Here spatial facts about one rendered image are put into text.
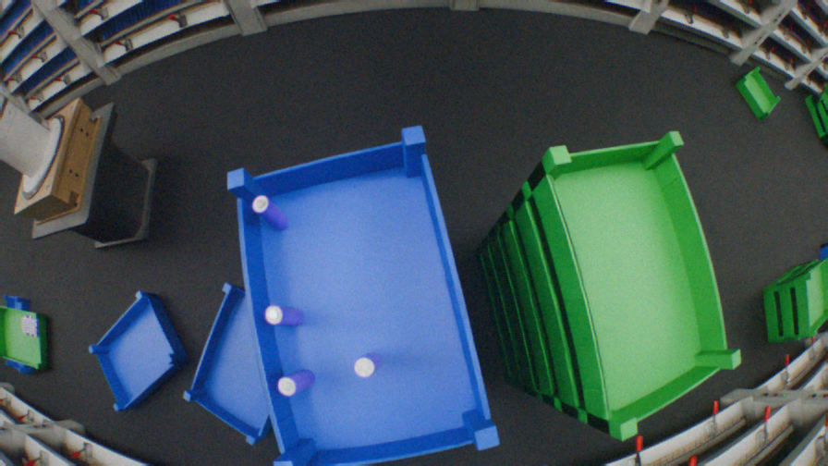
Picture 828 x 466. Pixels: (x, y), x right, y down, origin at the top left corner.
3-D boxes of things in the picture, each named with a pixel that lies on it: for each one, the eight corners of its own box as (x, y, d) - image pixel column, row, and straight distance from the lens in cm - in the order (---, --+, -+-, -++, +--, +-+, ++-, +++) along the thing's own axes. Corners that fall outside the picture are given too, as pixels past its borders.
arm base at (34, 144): (42, 126, 112) (3, 94, 108) (70, 114, 95) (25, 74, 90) (19, 194, 108) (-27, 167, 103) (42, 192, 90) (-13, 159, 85)
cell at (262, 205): (273, 216, 42) (250, 197, 37) (287, 213, 42) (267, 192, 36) (274, 231, 42) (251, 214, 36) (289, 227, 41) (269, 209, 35)
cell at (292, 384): (297, 371, 40) (274, 377, 34) (312, 368, 39) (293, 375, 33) (300, 386, 40) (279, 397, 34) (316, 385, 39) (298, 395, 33)
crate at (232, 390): (240, 286, 88) (225, 281, 81) (312, 325, 81) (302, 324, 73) (200, 393, 96) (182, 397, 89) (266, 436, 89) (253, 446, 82)
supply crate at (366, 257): (255, 199, 45) (225, 172, 38) (420, 160, 42) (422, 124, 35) (301, 454, 42) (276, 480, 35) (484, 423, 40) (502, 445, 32)
